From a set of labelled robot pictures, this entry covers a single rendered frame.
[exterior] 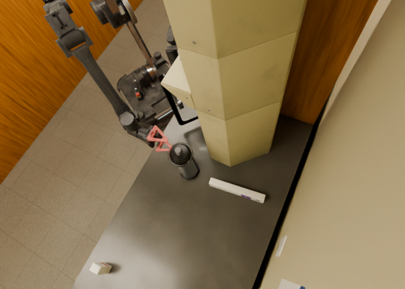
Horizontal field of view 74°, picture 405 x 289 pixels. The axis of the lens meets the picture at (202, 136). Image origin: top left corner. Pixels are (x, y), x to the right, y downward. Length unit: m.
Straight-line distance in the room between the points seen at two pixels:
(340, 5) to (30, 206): 2.71
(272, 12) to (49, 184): 2.54
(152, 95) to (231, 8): 1.96
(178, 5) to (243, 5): 0.13
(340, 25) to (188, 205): 0.93
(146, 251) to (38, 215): 1.66
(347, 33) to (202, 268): 1.03
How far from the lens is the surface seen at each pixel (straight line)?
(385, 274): 0.27
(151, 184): 1.37
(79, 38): 1.12
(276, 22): 0.65
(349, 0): 0.93
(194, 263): 1.27
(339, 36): 1.01
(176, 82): 0.88
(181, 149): 1.09
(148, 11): 3.67
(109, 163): 2.62
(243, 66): 0.70
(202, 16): 0.57
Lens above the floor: 2.19
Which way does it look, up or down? 64 degrees down
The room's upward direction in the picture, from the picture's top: 17 degrees counter-clockwise
